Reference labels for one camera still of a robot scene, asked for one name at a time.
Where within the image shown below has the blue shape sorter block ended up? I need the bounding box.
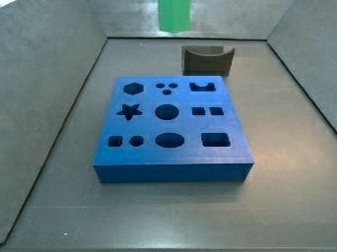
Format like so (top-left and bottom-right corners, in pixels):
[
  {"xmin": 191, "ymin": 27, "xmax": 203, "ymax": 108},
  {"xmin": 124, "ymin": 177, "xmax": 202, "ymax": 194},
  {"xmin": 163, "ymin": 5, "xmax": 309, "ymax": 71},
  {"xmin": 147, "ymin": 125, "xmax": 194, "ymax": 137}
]
[{"xmin": 93, "ymin": 76, "xmax": 254, "ymax": 183}]

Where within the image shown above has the green hexagon peg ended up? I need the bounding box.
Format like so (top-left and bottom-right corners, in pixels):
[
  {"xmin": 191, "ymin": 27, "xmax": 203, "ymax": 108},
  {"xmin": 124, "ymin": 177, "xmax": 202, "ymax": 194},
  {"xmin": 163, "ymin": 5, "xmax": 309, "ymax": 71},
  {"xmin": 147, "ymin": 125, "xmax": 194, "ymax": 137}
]
[{"xmin": 157, "ymin": 0, "xmax": 191, "ymax": 33}]

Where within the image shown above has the dark grey curved holder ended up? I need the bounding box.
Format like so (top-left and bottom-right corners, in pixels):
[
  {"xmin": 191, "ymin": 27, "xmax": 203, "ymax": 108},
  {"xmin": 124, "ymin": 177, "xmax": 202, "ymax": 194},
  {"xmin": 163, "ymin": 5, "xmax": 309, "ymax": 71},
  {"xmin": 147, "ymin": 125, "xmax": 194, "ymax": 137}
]
[{"xmin": 182, "ymin": 45, "xmax": 235, "ymax": 77}]

